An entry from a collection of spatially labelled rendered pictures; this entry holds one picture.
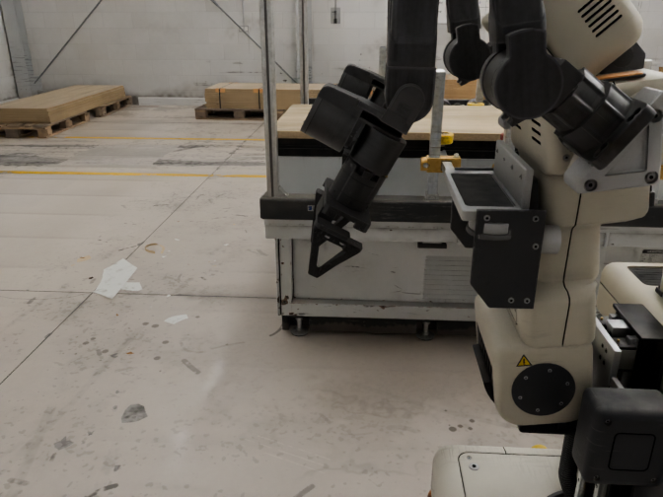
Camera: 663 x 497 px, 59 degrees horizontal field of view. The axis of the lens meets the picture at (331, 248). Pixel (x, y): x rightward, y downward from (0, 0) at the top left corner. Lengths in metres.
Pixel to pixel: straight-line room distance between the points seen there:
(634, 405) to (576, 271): 0.22
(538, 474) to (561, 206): 0.81
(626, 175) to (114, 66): 9.47
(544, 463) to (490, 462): 0.13
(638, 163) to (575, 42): 0.19
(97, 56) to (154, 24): 1.05
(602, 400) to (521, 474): 0.59
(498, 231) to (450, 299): 1.67
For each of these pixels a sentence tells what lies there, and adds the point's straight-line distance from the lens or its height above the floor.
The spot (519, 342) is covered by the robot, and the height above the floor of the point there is 0.81.
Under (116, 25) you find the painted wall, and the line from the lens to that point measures 9.93.
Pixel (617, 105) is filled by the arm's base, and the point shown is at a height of 1.21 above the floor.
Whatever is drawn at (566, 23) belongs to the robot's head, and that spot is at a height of 1.30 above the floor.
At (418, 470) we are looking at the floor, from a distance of 1.96.
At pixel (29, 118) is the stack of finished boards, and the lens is 7.75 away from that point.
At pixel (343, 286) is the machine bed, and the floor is 0.23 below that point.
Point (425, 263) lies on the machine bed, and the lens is 2.47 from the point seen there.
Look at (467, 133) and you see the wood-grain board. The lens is 2.28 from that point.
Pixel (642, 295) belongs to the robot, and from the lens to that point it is 1.28.
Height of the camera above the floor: 1.31
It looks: 22 degrees down
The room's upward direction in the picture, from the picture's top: straight up
